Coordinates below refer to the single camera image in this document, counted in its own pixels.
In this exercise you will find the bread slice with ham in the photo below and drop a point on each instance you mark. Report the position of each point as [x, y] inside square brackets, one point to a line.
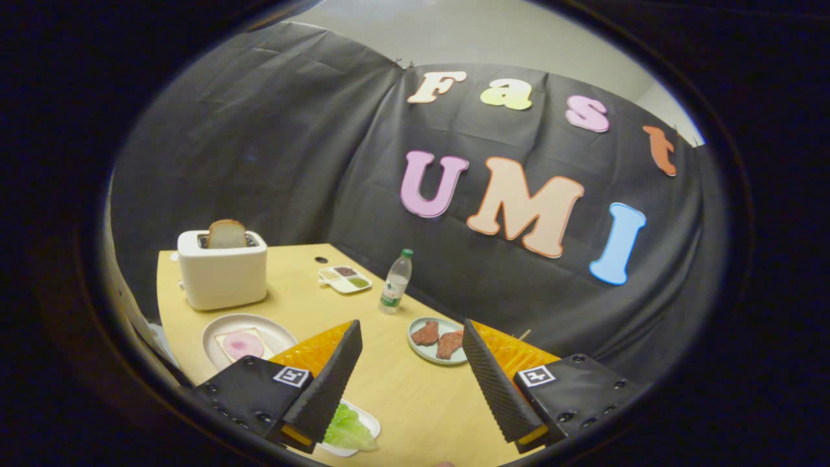
[241, 344]

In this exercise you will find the black backdrop cloth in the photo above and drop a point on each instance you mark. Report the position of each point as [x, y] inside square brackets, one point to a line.
[363, 168]

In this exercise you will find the white round plate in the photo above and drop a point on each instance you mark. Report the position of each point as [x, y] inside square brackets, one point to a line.
[272, 331]

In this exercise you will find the white divided condiment tray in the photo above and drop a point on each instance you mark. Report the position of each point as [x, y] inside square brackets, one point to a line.
[345, 279]

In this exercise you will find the white toaster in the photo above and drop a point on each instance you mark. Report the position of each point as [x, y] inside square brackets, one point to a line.
[224, 275]

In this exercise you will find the brown meat patty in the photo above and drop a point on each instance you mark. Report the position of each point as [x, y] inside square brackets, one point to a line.
[426, 334]
[449, 344]

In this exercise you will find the slice of toast bread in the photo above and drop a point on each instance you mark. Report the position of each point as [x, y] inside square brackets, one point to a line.
[227, 235]

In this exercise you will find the green lettuce leaf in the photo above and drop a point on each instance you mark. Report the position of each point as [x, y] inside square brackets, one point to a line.
[349, 429]

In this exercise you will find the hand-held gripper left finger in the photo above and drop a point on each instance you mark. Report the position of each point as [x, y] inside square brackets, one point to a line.
[331, 383]

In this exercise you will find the white lettuce dish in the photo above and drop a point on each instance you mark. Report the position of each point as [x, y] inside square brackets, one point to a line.
[368, 421]

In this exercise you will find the pale green round plate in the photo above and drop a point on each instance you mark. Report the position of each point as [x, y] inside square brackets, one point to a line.
[421, 353]

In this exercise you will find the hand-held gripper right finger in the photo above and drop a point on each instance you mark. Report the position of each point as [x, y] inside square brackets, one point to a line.
[496, 383]

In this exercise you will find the clear plastic water bottle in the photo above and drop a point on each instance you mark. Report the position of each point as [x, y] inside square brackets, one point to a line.
[395, 285]

